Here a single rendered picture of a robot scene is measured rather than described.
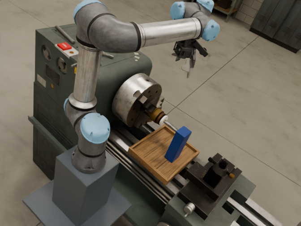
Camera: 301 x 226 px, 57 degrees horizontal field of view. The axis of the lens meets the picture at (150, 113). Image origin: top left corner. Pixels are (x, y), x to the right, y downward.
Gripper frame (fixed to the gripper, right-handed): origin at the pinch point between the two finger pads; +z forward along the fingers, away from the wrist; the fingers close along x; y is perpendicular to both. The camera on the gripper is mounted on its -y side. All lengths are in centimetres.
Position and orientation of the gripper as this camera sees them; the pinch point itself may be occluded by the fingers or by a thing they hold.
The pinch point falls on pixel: (182, 69)
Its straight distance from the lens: 140.9
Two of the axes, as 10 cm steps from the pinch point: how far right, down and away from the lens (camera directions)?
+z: -2.7, 7.3, 6.2
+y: -9.1, 0.2, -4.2
